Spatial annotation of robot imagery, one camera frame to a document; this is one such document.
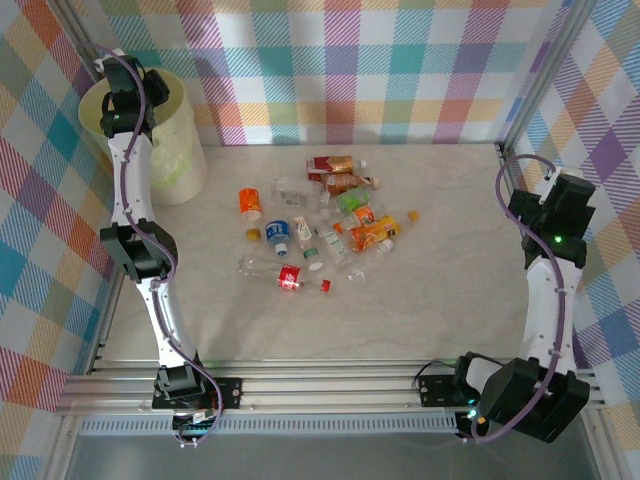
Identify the orange label crushed bottle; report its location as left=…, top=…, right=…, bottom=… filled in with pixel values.
left=237, top=187, right=265, bottom=223

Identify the large orange juice bottle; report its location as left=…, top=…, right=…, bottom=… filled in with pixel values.
left=347, top=214, right=404, bottom=256

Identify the small bottle orange label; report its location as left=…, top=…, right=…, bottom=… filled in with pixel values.
left=332, top=203, right=377, bottom=235

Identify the clear square bottle white label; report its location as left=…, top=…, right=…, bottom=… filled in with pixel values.
left=270, top=176, right=331, bottom=210

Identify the clear bottle blue label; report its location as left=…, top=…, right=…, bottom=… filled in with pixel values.
left=263, top=219, right=294, bottom=256

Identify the clear unlabelled plastic bottle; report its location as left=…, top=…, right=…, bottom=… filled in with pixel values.
left=342, top=262, right=374, bottom=287

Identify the light green label bottle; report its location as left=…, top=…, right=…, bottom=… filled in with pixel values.
left=334, top=187, right=375, bottom=217

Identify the red and gold tea bottle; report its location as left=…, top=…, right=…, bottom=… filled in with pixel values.
left=305, top=154, right=370, bottom=182

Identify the brown tea bottle orange label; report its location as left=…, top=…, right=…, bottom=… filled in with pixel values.
left=319, top=172, right=381, bottom=197

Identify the slim bottle white green label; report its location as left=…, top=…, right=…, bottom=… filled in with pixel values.
left=292, top=214, right=326, bottom=273

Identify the clear bottle green print label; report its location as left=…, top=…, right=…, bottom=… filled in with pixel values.
left=314, top=222, right=355, bottom=269

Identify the clear cola bottle red label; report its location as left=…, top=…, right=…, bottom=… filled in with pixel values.
left=237, top=254, right=333, bottom=295

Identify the pale yellow-green bin liner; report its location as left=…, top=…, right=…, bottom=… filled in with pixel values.
left=77, top=74, right=201, bottom=191

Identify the cream plastic waste bin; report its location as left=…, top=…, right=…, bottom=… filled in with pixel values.
left=77, top=74, right=209, bottom=207

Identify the black electronics board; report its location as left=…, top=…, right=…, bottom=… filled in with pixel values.
left=172, top=409, right=221, bottom=449
left=457, top=407, right=489, bottom=444

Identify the aluminium side rail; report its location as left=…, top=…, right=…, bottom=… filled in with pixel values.
left=87, top=269, right=126, bottom=374
left=496, top=142, right=524, bottom=201

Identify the aluminium frame post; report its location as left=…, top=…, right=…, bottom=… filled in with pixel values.
left=59, top=0, right=109, bottom=76
left=497, top=0, right=601, bottom=156

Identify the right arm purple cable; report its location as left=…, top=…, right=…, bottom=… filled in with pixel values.
left=469, top=153, right=574, bottom=446

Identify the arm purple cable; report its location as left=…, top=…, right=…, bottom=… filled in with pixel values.
left=74, top=41, right=225, bottom=449
left=469, top=153, right=574, bottom=446

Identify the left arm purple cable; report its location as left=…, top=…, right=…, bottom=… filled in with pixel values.
left=74, top=41, right=225, bottom=449

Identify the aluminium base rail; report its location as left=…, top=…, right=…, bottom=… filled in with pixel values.
left=53, top=357, right=607, bottom=417

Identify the grey slotted cable duct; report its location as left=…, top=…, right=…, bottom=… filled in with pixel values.
left=78, top=417, right=460, bottom=437

